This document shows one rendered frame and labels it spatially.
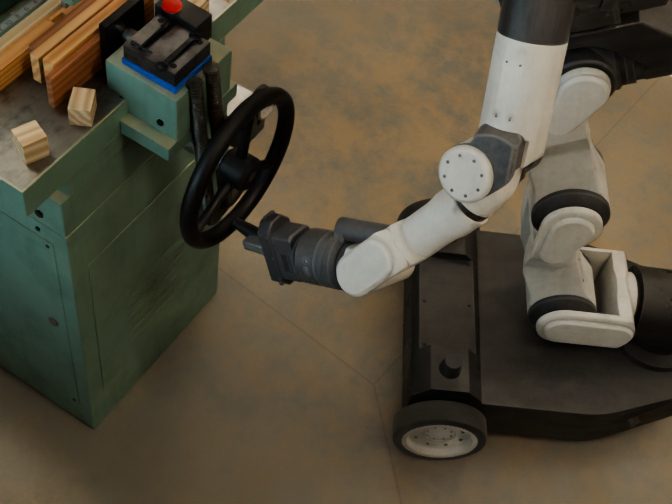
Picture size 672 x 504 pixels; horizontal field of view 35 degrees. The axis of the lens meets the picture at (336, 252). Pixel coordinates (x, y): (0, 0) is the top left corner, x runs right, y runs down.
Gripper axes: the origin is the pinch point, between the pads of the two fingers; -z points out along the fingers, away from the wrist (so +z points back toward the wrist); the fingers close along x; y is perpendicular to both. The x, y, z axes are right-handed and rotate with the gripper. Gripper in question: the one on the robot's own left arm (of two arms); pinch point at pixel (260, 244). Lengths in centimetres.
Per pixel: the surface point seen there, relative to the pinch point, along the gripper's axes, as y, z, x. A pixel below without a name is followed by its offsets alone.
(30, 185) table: 27.2, -12.6, 24.8
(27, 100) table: 16.5, -22.2, 32.3
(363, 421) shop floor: -30, -18, -68
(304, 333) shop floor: -38, -38, -55
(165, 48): 2.9, -3.9, 35.4
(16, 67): 14.4, -24.8, 36.6
